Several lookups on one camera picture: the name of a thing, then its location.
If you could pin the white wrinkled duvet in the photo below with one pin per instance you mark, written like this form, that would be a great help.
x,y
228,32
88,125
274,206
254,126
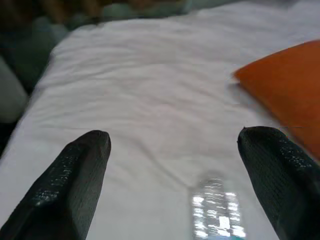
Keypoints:
x,y
150,87

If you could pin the orange pillow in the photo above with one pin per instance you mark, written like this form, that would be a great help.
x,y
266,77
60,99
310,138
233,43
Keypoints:
x,y
287,82

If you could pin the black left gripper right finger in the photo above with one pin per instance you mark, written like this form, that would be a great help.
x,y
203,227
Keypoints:
x,y
282,187

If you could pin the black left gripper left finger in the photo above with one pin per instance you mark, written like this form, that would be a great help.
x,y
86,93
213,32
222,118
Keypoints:
x,y
62,195

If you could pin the clear plastic water bottle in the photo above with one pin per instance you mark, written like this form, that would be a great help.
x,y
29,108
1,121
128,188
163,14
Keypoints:
x,y
215,212

